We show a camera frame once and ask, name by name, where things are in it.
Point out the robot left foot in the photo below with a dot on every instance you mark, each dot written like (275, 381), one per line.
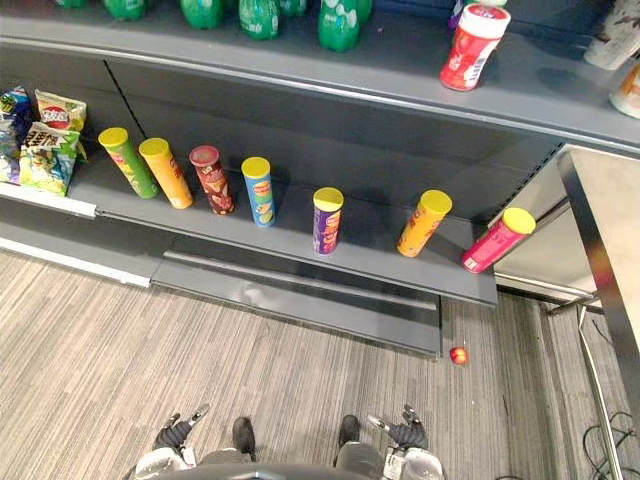
(244, 435)

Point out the dark red chips can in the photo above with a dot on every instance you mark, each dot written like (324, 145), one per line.
(214, 182)

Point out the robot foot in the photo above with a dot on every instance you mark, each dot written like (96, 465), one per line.
(349, 430)
(244, 435)

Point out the white price rail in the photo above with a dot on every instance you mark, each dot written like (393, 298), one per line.
(47, 200)

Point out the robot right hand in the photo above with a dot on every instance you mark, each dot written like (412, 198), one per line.
(410, 435)

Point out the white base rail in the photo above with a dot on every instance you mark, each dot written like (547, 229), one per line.
(75, 262)

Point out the red gum jar white lid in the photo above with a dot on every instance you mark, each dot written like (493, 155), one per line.
(470, 50)

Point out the blue chips bag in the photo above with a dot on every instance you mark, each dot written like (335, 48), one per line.
(11, 130)

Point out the grey shelf board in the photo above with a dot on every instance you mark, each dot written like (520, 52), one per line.
(375, 250)
(350, 70)

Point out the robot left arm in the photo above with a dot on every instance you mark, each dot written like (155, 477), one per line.
(160, 462)

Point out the purple chips can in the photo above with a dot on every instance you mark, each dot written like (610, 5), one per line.
(327, 225)

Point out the white paper cup dark print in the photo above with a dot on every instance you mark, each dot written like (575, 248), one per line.
(612, 40)

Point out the robot left leg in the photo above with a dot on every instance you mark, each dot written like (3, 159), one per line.
(222, 456)

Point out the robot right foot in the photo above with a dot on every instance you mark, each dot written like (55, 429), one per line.
(349, 430)

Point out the stainless steel table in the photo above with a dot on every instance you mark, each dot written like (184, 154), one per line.
(610, 200)

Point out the yellow chips bag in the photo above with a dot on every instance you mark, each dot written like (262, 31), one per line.
(60, 111)

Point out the orange chips can red print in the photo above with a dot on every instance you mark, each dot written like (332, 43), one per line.
(424, 225)

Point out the green soda bottle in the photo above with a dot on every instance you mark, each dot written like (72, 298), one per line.
(365, 9)
(72, 2)
(124, 7)
(338, 27)
(259, 20)
(201, 12)
(296, 6)

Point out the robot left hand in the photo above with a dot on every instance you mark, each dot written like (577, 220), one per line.
(172, 436)

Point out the purple jar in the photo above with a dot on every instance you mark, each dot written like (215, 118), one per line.
(455, 15)

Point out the grey shelf back panel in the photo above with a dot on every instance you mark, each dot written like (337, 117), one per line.
(350, 145)

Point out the grey shelf base plinth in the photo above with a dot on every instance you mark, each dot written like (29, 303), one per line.
(300, 295)

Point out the robot right leg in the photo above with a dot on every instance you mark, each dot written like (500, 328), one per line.
(357, 460)

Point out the white paper cup orange print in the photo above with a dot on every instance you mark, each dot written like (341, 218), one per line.
(627, 92)

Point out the robot dark torso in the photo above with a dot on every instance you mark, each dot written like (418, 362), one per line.
(275, 472)

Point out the pink chips can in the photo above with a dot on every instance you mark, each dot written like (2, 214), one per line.
(495, 242)

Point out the green chips bag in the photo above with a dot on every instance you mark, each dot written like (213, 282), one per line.
(47, 160)

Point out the orange chips can plain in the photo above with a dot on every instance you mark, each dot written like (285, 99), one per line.
(167, 175)

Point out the blue chips can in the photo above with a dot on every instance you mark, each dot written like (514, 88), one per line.
(259, 195)

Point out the grey lower shelf board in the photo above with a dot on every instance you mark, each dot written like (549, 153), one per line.
(375, 250)

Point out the green chips can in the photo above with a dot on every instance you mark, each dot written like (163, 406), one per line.
(131, 167)

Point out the grey upper shelf board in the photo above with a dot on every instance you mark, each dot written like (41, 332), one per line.
(350, 70)

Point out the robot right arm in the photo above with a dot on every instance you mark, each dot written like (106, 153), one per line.
(415, 465)

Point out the robot leg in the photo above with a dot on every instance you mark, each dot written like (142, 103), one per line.
(357, 460)
(222, 456)

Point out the red apple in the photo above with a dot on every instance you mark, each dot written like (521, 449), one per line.
(458, 355)

